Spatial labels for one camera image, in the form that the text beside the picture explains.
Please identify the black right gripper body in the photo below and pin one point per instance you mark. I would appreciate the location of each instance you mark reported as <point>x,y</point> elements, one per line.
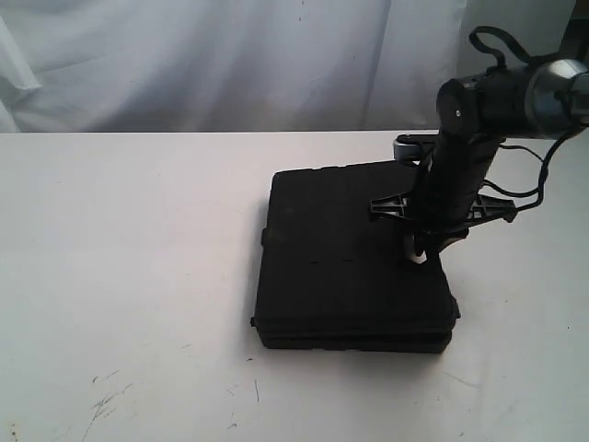
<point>445,194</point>

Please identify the black plastic tool case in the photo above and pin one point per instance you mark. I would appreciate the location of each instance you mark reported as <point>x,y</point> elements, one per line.
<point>331,278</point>

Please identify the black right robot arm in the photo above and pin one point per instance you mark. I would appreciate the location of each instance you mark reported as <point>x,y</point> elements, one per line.
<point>477,114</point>

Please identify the white backdrop curtain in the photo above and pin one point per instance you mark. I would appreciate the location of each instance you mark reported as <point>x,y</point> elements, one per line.
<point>240,66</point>

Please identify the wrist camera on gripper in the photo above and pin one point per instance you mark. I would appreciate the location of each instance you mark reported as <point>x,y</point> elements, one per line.
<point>410,148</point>

